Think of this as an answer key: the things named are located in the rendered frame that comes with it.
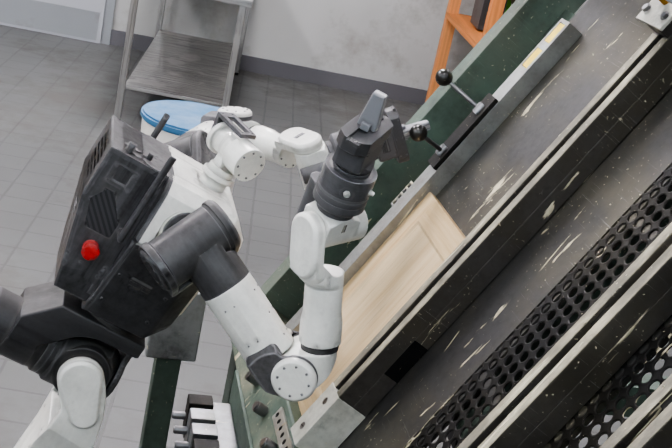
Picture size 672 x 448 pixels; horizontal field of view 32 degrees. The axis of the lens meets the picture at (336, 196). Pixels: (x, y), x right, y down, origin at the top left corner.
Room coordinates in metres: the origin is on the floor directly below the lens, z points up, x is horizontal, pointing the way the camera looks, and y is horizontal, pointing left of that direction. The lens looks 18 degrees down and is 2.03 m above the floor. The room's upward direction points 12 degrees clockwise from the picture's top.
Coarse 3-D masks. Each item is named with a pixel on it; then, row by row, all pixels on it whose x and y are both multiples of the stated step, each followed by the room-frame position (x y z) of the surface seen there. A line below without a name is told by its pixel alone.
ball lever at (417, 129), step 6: (414, 126) 2.36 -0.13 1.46; (420, 126) 2.35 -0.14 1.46; (414, 132) 2.35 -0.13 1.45; (420, 132) 2.35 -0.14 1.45; (426, 132) 2.36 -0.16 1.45; (414, 138) 2.35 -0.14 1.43; (420, 138) 2.35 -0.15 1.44; (426, 138) 2.38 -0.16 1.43; (432, 144) 2.40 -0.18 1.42; (444, 144) 2.44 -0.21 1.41; (438, 150) 2.42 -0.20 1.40; (444, 150) 2.42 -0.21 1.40
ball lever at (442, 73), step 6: (438, 72) 2.47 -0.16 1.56; (444, 72) 2.47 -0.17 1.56; (450, 72) 2.47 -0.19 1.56; (438, 78) 2.46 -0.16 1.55; (444, 78) 2.46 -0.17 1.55; (450, 78) 2.47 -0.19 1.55; (444, 84) 2.46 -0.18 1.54; (450, 84) 2.47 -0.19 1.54; (456, 90) 2.46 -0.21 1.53; (462, 96) 2.46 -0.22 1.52; (468, 96) 2.46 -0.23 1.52; (474, 102) 2.45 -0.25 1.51; (480, 102) 2.45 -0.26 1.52; (474, 108) 2.44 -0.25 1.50; (480, 108) 2.44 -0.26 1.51
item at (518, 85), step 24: (552, 48) 2.45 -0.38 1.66; (528, 72) 2.44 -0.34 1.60; (504, 96) 2.43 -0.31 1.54; (480, 144) 2.43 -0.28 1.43; (432, 168) 2.43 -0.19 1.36; (456, 168) 2.42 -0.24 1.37; (408, 192) 2.43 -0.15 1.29; (432, 192) 2.41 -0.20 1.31; (384, 216) 2.43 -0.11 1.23; (384, 240) 2.39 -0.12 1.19; (360, 264) 2.38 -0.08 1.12
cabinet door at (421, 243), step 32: (416, 224) 2.34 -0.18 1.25; (448, 224) 2.23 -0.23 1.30; (384, 256) 2.33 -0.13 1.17; (416, 256) 2.24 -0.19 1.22; (352, 288) 2.33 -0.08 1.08; (384, 288) 2.23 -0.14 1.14; (416, 288) 2.14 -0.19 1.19; (352, 320) 2.23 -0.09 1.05; (384, 320) 2.13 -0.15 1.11; (352, 352) 2.13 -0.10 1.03
